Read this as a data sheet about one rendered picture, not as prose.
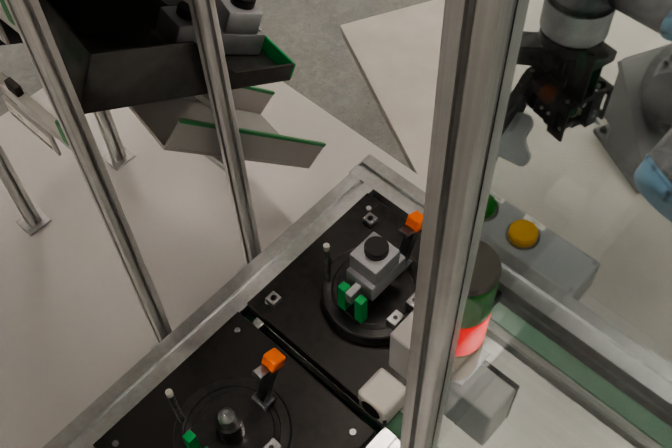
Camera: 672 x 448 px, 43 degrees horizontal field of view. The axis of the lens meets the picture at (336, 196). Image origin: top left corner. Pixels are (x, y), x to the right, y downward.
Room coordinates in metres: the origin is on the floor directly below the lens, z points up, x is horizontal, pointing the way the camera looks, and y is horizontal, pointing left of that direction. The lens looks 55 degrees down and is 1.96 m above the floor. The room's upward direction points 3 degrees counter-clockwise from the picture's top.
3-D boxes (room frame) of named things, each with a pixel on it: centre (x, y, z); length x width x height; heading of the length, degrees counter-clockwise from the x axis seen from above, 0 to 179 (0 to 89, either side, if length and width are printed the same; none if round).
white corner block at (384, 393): (0.40, -0.05, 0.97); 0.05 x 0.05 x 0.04; 45
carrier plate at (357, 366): (0.54, -0.05, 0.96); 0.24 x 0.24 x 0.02; 45
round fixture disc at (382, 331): (0.54, -0.05, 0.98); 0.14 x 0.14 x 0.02
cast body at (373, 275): (0.53, -0.04, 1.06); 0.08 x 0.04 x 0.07; 135
